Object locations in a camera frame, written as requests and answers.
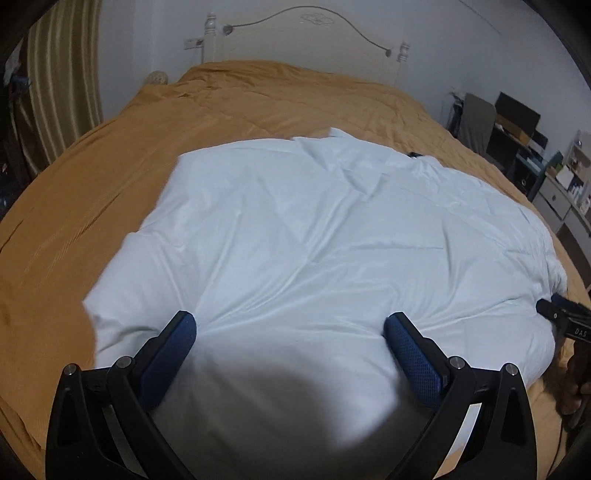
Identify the black monitor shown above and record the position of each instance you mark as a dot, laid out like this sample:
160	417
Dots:
517	110

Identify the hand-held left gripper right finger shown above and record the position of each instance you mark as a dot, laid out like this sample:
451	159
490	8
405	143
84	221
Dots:
411	357

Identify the white wall outlet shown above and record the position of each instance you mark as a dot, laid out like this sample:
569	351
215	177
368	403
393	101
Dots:
193	44

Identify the grey draped cloth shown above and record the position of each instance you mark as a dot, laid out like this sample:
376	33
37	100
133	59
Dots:
478	122

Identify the person's right hand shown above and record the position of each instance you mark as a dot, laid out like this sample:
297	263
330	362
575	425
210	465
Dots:
572	383

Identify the grey drawer cabinet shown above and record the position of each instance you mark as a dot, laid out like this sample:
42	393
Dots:
561	203

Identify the orange bed quilt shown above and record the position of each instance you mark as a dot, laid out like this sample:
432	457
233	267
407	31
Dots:
83	207

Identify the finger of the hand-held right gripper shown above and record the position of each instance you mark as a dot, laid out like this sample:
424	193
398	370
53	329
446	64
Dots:
551	308

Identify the gold striped curtain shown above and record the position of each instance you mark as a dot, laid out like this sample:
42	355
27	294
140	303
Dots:
60	83

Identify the cream wooden headboard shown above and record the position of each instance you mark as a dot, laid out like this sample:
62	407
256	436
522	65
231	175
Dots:
300	41

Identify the brown cardboard box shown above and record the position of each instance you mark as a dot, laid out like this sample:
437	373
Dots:
515	131

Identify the woven round ball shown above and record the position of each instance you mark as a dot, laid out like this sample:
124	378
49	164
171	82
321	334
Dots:
158	77

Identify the white puffer jacket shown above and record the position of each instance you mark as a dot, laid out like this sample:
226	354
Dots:
300	240

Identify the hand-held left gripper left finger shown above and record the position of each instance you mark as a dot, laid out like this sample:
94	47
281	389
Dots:
173	350

